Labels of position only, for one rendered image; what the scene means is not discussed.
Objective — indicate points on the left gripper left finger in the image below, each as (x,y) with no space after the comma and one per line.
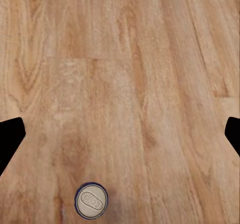
(12,132)

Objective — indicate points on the can of soda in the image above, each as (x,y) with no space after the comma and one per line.
(90,200)

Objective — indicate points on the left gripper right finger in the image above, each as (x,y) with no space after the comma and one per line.
(232,132)

